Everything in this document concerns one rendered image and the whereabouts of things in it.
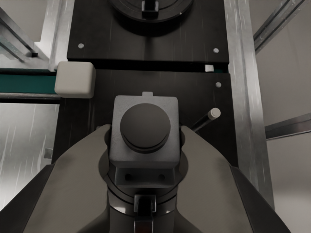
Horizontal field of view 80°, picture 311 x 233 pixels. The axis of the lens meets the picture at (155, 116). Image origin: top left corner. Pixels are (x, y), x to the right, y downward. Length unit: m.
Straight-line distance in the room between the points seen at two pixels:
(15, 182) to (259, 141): 0.36
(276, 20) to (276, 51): 0.16
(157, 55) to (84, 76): 0.11
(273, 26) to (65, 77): 0.32
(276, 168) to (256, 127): 0.15
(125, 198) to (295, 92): 0.40
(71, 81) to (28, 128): 0.13
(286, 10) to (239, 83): 0.12
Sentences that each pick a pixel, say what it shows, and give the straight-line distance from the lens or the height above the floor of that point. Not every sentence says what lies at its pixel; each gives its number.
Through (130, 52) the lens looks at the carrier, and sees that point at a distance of 0.29.
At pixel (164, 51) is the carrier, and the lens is 0.29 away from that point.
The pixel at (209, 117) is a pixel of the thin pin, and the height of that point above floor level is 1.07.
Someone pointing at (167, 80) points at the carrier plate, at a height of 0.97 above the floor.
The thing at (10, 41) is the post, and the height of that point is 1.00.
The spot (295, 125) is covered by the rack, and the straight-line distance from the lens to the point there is 0.31.
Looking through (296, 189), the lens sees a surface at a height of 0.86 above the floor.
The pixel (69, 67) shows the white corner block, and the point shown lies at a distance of 0.28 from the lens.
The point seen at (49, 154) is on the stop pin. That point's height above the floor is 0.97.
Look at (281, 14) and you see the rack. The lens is 0.36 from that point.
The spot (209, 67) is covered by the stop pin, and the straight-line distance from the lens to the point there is 0.30.
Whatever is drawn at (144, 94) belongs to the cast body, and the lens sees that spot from 0.18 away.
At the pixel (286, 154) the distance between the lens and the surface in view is 0.44.
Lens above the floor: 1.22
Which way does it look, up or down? 76 degrees down
